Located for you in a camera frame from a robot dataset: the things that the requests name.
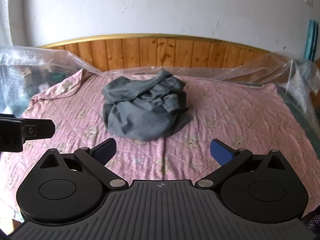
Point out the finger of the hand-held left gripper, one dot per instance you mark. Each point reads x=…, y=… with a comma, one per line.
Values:
x=40, y=129

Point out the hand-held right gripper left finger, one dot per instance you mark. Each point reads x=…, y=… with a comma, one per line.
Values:
x=106, y=152

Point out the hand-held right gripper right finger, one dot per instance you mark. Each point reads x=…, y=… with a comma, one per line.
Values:
x=221, y=152

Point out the grey garment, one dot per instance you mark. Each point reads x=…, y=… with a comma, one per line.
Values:
x=140, y=115

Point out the pink bear-print bedsheet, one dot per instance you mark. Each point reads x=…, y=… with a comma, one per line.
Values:
x=225, y=120

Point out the dark green clutter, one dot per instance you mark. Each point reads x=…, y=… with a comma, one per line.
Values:
x=57, y=75

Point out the clear bubble wrap sheet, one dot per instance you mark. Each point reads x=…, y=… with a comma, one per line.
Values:
x=15, y=60

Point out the wooden headboard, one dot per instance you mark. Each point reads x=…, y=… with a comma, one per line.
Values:
x=150, y=52

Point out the dark patterned clothing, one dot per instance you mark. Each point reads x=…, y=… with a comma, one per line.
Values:
x=312, y=221

